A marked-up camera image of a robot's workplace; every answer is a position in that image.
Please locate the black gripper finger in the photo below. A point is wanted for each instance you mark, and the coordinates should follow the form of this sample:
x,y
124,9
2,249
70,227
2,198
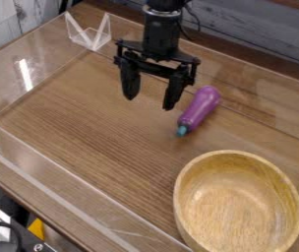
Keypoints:
x,y
129,78
176,85

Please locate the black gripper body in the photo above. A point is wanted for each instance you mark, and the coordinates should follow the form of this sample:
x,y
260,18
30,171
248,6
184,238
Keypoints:
x,y
156,53

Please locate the purple toy eggplant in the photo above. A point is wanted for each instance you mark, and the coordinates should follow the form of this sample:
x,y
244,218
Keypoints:
x,y
204,101

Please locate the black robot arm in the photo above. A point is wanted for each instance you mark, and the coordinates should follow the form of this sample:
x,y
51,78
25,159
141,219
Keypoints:
x,y
164,3

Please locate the brown wooden bowl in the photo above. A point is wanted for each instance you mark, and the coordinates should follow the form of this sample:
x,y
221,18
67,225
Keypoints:
x,y
235,204

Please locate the clear acrylic tray walls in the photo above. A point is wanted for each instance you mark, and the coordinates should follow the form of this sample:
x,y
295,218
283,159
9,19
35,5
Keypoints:
x,y
89,159

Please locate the yellow sticker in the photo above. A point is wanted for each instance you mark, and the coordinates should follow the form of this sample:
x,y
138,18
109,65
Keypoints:
x,y
35,229

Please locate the black device with screw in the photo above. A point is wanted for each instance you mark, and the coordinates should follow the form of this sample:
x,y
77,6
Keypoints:
x,y
31,243

